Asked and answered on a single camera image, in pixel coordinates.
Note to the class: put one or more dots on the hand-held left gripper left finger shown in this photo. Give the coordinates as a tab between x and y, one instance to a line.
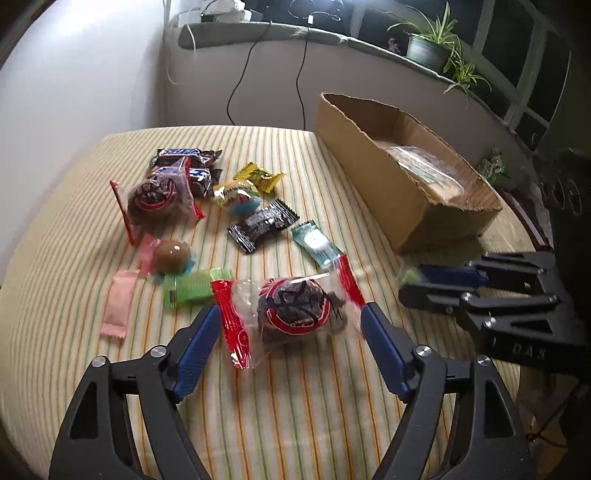
198	350

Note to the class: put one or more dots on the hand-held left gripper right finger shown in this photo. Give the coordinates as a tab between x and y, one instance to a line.
383	346

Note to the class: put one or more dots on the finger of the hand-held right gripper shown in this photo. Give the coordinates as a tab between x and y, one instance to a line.
434	295
450	274

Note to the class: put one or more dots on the small green candy packet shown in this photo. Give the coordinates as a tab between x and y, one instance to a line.
408	276

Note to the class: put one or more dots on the green wafer packet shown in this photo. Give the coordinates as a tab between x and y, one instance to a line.
194	286

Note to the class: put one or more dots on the long pink packet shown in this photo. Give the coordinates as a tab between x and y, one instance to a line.
117	307

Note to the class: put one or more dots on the red-edged brownie packet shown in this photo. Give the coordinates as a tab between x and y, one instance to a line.
152	198
291	309

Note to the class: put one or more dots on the chocolate ball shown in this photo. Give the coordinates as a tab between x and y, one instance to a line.
171	254

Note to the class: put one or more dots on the small pink packet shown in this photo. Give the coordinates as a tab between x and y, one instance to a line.
147	251

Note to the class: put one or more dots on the teal and white packet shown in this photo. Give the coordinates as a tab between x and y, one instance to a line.
316	242

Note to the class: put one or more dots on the cardboard box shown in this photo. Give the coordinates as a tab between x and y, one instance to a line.
369	161

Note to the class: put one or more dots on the black cookie packet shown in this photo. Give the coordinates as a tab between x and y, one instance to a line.
261	224

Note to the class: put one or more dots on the burger-shaped gummy packet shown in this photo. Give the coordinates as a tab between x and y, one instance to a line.
233	194

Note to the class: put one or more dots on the brown chocolate bar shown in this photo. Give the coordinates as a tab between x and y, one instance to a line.
204	177
184	154

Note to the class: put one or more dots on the yellow candy packet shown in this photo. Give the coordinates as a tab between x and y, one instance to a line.
258	177

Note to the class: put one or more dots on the striped tablecloth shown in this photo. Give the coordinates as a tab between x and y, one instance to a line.
300	415

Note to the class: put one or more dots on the green snack bag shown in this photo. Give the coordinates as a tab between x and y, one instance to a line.
493	166

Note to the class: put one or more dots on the snack packets inside box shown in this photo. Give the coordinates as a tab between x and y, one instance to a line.
415	161

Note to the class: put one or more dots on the potted spider plant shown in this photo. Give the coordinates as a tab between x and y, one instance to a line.
427	50

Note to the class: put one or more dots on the grey windowsill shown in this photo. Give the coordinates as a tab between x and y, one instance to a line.
286	32

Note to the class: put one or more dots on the white window frame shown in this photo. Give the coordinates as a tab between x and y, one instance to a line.
531	64

